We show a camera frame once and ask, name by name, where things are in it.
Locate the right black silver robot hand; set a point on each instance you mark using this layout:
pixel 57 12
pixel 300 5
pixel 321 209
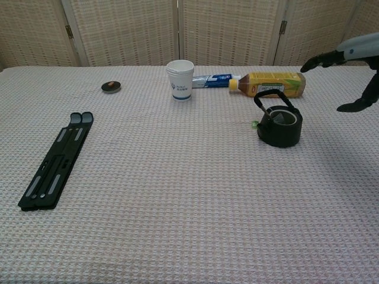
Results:
pixel 361 47

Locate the grey pyramid tea bag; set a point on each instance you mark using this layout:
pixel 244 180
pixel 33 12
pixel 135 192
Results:
pixel 279 118

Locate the tea bag paper tag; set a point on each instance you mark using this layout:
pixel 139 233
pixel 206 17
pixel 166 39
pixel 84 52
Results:
pixel 254 124

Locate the yellow label tea bottle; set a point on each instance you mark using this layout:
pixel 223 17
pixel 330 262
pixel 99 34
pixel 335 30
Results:
pixel 272 84

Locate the black cast iron teapot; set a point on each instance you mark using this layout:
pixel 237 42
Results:
pixel 281 136

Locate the small black round lid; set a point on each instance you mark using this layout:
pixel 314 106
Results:
pixel 111 87

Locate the woven folding screen panel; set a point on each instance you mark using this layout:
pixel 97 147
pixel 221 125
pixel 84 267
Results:
pixel 231 32
pixel 367 17
pixel 316 29
pixel 32 32
pixel 124 32

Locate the brass screen hinge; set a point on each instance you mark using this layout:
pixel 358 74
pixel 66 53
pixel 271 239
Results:
pixel 69 32
pixel 283 27

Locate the blue white toothpaste tube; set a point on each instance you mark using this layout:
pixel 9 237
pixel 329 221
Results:
pixel 213 81

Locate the white paper cup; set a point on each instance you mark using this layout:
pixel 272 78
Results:
pixel 180 85

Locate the pale woven tablecloth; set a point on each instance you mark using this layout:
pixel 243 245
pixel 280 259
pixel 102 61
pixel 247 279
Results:
pixel 177 192

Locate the black folded laptop stand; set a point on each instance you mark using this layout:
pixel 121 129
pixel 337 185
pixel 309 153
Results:
pixel 59 154

